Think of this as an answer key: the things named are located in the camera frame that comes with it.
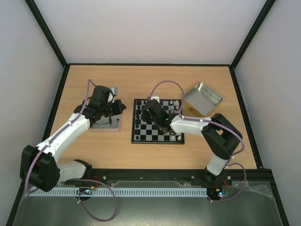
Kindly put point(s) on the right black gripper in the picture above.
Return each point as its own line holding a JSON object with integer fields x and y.
{"x": 146, "y": 112}

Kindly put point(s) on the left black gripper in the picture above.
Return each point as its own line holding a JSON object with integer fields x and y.
{"x": 121, "y": 107}

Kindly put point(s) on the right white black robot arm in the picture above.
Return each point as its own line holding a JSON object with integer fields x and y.
{"x": 222, "y": 137}

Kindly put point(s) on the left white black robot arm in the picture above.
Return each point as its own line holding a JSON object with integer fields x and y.
{"x": 39, "y": 165}

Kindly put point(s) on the pink tin with black pieces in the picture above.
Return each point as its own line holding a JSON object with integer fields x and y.
{"x": 107, "y": 124}

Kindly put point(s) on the black silver chess board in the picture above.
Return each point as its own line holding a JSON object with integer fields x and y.
{"x": 149, "y": 133}

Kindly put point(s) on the gold silver empty tin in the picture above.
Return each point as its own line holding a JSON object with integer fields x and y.
{"x": 201, "y": 100}

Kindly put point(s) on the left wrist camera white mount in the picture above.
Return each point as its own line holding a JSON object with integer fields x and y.
{"x": 112, "y": 93}

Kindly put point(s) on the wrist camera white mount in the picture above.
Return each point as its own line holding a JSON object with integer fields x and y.
{"x": 112, "y": 93}
{"x": 155, "y": 97}

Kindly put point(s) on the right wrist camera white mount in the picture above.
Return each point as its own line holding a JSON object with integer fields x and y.
{"x": 155, "y": 97}

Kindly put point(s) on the light blue slotted cable duct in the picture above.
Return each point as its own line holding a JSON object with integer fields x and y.
{"x": 123, "y": 192}

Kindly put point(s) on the black aluminium frame rail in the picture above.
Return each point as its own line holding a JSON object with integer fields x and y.
{"x": 196, "y": 177}

